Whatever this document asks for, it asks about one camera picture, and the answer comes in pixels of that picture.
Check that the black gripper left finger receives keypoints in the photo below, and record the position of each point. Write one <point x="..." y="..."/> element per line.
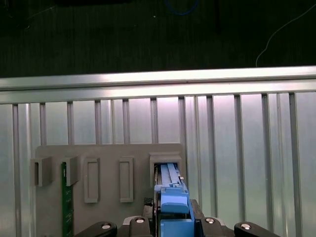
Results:
<point x="134" y="228"/>

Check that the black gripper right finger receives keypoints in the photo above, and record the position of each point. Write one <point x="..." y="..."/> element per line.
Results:
<point x="209" y="228"/>

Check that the hard disk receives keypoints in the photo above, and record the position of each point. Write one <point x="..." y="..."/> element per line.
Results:
<point x="172" y="200"/>

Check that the green RAM stick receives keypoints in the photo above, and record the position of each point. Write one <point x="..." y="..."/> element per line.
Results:
<point x="67" y="209"/>

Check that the grey parts rack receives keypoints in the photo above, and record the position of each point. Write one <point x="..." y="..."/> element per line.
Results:
<point x="108" y="158"/>

